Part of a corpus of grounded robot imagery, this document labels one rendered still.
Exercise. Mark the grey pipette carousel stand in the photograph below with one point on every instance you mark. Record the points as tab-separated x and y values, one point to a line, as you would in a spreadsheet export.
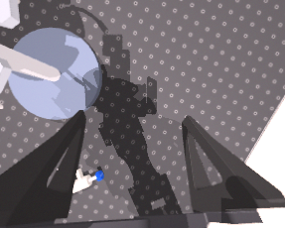
68	73

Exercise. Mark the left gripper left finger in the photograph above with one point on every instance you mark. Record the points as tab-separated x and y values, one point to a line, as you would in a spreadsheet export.
24	195

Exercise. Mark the white pipette with blue button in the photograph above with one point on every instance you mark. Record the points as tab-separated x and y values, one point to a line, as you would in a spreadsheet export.
85	181

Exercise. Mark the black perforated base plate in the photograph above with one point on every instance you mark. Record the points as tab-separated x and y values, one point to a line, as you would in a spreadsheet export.
222	62

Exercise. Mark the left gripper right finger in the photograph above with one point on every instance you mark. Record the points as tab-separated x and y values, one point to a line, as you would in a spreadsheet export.
242	188

